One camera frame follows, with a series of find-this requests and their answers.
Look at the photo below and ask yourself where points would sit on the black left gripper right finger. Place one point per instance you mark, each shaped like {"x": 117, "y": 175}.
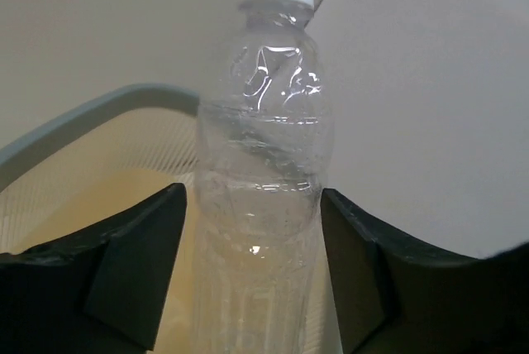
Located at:
{"x": 395, "y": 293}

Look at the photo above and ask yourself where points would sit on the clear bottle white cap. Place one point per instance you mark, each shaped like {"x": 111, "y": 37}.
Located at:
{"x": 264, "y": 140}

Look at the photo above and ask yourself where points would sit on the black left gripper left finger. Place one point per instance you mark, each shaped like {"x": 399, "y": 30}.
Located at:
{"x": 101, "y": 289}

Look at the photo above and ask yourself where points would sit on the beige ribbed plastic bin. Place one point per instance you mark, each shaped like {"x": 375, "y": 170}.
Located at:
{"x": 107, "y": 155}

